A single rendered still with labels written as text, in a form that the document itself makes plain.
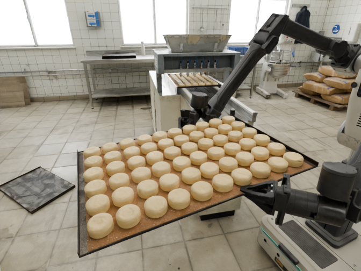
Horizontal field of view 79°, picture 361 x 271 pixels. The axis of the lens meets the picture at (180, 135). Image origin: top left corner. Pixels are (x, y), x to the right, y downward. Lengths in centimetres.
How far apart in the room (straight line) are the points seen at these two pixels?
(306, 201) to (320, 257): 101
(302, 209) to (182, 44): 165
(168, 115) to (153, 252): 111
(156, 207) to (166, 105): 155
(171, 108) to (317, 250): 144
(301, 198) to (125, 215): 36
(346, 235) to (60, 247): 181
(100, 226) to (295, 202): 40
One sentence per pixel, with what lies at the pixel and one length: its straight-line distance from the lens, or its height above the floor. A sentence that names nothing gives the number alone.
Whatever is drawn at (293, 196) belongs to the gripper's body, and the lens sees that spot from 53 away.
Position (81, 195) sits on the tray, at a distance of 60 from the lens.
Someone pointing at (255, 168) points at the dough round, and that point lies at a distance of 60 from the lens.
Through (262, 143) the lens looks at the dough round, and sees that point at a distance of 73.
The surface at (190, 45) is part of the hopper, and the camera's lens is 198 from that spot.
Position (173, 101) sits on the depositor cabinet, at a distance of 197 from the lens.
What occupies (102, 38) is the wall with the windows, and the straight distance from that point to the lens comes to 496.
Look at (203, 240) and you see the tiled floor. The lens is 174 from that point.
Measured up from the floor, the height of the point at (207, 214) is 9.
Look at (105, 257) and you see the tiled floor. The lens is 173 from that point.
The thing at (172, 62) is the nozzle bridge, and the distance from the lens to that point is 198.
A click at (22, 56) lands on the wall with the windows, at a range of 535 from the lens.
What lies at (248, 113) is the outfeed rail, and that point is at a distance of 145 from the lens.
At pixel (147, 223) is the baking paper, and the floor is 100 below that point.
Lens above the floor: 136
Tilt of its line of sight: 26 degrees down
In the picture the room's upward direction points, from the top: straight up
